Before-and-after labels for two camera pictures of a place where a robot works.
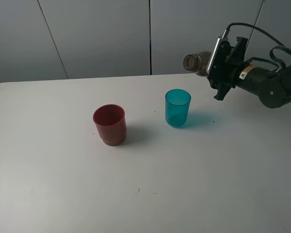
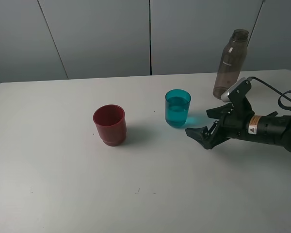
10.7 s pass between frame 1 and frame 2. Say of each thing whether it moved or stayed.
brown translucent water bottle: moved
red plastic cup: stayed
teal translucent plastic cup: stayed
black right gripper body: moved
